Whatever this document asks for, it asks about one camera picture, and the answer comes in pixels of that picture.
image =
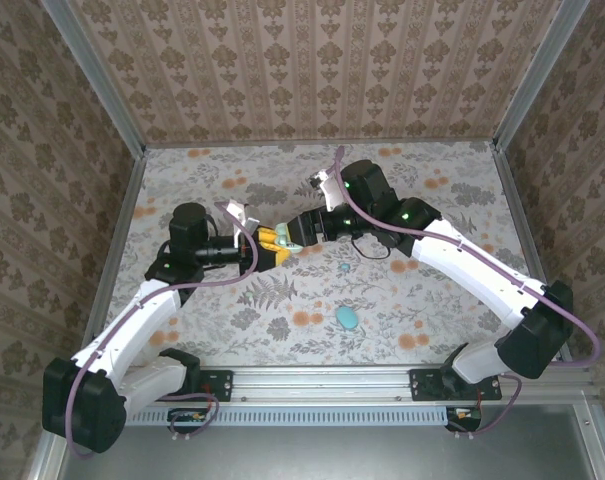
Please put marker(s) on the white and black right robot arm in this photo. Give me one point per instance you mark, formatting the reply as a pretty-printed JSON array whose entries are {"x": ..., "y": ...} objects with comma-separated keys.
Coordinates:
[{"x": 472, "y": 275}]

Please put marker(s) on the black connector box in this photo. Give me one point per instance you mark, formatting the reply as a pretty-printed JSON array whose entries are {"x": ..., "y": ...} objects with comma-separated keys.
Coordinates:
[
  {"x": 464, "y": 419},
  {"x": 192, "y": 420}
]

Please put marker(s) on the turquoise oval plastic shell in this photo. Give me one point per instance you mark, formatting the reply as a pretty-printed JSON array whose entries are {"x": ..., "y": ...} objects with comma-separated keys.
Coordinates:
[{"x": 347, "y": 318}]

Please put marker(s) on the aluminium mounting rail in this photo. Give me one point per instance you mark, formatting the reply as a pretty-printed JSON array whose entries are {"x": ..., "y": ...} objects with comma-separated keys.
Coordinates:
[{"x": 322, "y": 382}]

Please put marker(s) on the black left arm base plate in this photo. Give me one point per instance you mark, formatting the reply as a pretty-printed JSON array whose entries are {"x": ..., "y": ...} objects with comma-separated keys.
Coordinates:
[{"x": 217, "y": 385}]

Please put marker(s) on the grey metal sheet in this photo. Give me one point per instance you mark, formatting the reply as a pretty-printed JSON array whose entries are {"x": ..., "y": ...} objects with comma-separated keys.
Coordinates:
[{"x": 322, "y": 455}]

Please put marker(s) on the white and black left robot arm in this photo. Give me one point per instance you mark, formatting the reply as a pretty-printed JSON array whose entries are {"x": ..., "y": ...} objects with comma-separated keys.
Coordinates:
[{"x": 142, "y": 320}]

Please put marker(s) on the aluminium table side rail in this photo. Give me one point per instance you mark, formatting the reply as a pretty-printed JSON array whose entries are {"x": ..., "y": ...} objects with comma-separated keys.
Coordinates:
[
  {"x": 124, "y": 215},
  {"x": 520, "y": 210}
]

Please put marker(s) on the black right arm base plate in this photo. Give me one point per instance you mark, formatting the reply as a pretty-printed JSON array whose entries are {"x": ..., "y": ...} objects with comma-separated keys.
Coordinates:
[{"x": 424, "y": 385}]

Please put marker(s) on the aluminium upright frame post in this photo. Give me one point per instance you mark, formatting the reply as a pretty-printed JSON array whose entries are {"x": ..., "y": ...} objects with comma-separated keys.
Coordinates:
[
  {"x": 539, "y": 75},
  {"x": 100, "y": 80}
]

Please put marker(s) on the floral patterned table cover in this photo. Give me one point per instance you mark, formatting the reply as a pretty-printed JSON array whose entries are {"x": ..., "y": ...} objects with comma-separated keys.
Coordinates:
[{"x": 282, "y": 345}]

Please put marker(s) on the aluminium table back rail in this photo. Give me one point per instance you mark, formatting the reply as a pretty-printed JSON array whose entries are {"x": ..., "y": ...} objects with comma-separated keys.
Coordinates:
[{"x": 282, "y": 144}]

